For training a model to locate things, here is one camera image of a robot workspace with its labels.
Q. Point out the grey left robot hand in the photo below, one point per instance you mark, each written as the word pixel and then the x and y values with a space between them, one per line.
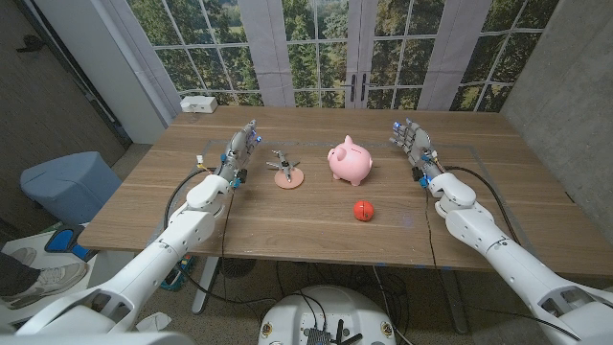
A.
pixel 235 152

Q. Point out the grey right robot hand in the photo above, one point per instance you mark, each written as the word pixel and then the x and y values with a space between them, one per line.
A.
pixel 419 144

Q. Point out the pink plastic piggy bank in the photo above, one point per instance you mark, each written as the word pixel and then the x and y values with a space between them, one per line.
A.
pixel 352 163

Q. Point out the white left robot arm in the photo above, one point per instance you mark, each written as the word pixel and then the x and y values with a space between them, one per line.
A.
pixel 182 235

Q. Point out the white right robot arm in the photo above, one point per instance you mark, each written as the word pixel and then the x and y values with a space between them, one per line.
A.
pixel 503 259

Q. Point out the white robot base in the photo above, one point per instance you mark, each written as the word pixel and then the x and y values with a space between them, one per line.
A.
pixel 325 311

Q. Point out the red ball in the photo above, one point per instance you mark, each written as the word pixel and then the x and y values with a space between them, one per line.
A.
pixel 363 211

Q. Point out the toy airplane on round stand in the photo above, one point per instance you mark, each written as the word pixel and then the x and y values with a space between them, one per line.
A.
pixel 288 178

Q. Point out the white box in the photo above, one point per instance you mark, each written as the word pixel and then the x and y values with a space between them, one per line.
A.
pixel 198 104

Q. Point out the dark round fan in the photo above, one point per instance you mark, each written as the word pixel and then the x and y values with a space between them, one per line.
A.
pixel 237 266

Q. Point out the printed window backdrop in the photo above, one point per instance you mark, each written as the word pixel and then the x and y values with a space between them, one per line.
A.
pixel 306 52

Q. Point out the teal plastic object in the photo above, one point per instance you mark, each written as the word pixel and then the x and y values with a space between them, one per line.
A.
pixel 177 278

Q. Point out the white table leg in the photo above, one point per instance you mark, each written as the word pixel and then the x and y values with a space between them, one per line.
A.
pixel 205 287

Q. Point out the grey table leg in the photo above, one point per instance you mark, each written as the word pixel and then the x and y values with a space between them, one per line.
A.
pixel 455 302

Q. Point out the blue-grey bin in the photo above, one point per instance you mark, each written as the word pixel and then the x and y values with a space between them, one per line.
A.
pixel 67 184

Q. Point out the white platform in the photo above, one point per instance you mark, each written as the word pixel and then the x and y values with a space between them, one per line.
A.
pixel 103 268

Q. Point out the crumpled white tissue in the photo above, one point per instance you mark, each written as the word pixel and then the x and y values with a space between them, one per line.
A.
pixel 153 322

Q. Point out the blue and black foot pedal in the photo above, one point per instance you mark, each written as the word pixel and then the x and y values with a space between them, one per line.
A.
pixel 60 241

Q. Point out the grey sneaker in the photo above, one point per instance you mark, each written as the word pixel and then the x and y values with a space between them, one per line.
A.
pixel 48 283

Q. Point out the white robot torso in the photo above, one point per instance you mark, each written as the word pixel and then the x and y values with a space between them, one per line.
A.
pixel 96 339

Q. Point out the dark trouser leg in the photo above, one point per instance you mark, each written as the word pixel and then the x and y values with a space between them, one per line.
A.
pixel 14 275

